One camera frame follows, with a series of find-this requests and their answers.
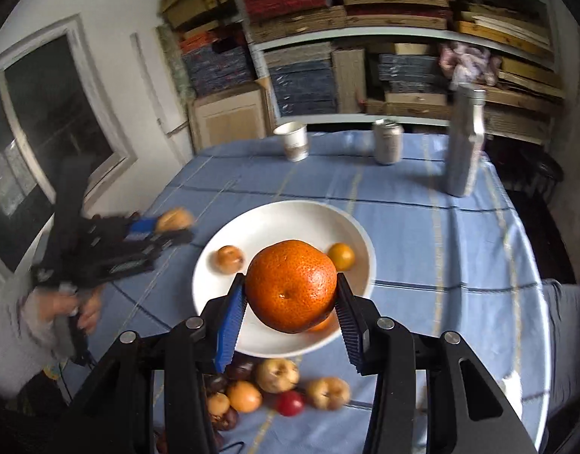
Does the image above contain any small brown fruit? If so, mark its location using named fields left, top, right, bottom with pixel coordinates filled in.
left=154, top=207, right=194, bottom=233

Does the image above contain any yellow russet apple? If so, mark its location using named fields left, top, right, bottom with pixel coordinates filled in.
left=255, top=359, right=300, bottom=393

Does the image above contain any large orange mandarin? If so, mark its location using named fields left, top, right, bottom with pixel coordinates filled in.
left=245, top=240, right=337, bottom=334

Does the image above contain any red cherry tomato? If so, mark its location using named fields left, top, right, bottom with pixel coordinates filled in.
left=275, top=390, right=305, bottom=417

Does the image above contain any left hand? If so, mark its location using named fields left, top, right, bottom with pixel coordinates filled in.
left=36, top=286, right=104, bottom=334

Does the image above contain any small yellow-orange fruit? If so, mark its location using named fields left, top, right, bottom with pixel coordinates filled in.
left=327, top=243, right=356, bottom=272

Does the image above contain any orange loquat fruit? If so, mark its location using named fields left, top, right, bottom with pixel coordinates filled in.
left=226, top=380, right=262, bottom=413

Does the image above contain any small tan fruit on plate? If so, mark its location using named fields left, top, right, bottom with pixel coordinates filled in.
left=215, top=245, right=245, bottom=275

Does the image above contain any tan wrinkled fruit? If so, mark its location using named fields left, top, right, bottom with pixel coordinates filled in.
left=306, top=376, right=351, bottom=411

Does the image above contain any blue checked tablecloth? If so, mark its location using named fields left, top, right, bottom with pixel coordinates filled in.
left=90, top=131, right=552, bottom=442

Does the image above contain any white round plate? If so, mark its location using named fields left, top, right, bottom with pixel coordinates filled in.
left=192, top=200, right=377, bottom=358

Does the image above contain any beige cabinet door panel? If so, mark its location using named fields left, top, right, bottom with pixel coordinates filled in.
left=188, top=82, right=270, bottom=153

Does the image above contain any white paper cup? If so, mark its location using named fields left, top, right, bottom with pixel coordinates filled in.
left=274, top=121, right=308, bottom=162

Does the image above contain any silver drink can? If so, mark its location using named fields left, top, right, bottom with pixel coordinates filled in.
left=372, top=119, right=404, bottom=165

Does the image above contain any pink crumpled cloth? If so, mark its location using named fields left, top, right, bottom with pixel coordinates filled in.
left=438, top=42, right=502, bottom=91

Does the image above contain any wooden storage shelf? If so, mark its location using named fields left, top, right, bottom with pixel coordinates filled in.
left=160, top=0, right=565, bottom=146

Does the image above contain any window frame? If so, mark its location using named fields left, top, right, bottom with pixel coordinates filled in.
left=0, top=16, right=137, bottom=282

